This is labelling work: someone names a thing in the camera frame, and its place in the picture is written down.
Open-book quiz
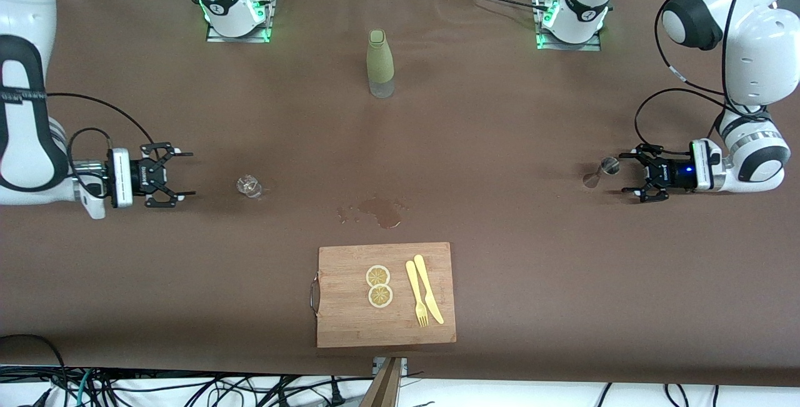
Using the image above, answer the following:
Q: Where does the steel double jigger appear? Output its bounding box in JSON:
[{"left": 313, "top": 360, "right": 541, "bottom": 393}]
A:
[{"left": 582, "top": 156, "right": 621, "bottom": 189}]

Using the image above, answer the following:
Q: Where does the clear glass cup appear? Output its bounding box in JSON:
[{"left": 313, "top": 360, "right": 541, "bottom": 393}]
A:
[{"left": 236, "top": 174, "right": 264, "bottom": 199}]

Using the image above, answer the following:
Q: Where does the brown table cover sheet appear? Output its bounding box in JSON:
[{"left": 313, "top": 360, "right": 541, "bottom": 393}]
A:
[{"left": 0, "top": 0, "right": 800, "bottom": 389}]

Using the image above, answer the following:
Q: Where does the spilled liquid puddle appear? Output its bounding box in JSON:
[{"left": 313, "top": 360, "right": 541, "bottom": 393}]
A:
[{"left": 336, "top": 198, "right": 409, "bottom": 230}]

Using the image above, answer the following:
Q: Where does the green sleeved bottle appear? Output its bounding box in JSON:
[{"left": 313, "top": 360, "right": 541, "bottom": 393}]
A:
[{"left": 366, "top": 29, "right": 396, "bottom": 99}]

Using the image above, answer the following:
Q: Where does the yellow plastic knife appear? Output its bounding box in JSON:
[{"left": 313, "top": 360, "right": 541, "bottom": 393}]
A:
[{"left": 413, "top": 254, "right": 445, "bottom": 325}]

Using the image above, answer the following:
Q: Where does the yellow plastic fork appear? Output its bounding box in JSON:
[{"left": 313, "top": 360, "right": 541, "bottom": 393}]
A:
[{"left": 405, "top": 260, "right": 430, "bottom": 328}]

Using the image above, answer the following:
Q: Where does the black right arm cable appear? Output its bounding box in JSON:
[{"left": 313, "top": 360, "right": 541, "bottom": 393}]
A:
[{"left": 47, "top": 93, "right": 156, "bottom": 184}]

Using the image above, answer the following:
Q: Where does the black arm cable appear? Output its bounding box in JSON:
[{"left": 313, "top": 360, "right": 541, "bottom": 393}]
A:
[
  {"left": 634, "top": 0, "right": 779, "bottom": 159},
  {"left": 47, "top": 93, "right": 156, "bottom": 184}
]

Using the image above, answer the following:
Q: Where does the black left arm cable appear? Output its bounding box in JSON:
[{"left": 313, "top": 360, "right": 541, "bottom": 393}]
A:
[{"left": 634, "top": 0, "right": 779, "bottom": 159}]

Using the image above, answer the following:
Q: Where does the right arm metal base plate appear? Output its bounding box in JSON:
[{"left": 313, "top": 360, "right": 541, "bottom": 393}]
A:
[{"left": 206, "top": 0, "right": 273, "bottom": 44}]

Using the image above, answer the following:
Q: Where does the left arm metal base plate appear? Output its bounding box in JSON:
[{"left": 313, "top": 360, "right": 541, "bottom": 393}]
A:
[{"left": 535, "top": 0, "right": 603, "bottom": 52}]

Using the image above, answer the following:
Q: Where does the black floor cable loop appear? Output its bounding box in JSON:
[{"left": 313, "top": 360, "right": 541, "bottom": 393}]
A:
[{"left": 0, "top": 334, "right": 71, "bottom": 407}]

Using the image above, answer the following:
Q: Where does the teal floor cable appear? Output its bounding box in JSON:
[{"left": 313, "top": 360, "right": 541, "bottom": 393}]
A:
[{"left": 76, "top": 369, "right": 96, "bottom": 407}]

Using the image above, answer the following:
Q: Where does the bamboo cutting board with handle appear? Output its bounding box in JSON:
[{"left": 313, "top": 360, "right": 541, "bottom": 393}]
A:
[{"left": 310, "top": 242, "right": 457, "bottom": 349}]

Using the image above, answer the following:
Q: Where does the wooden post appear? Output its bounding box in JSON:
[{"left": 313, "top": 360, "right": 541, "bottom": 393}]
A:
[{"left": 361, "top": 358, "right": 404, "bottom": 407}]

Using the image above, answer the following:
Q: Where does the small metal bracket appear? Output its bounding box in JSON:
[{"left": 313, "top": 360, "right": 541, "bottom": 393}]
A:
[{"left": 373, "top": 357, "right": 409, "bottom": 378}]

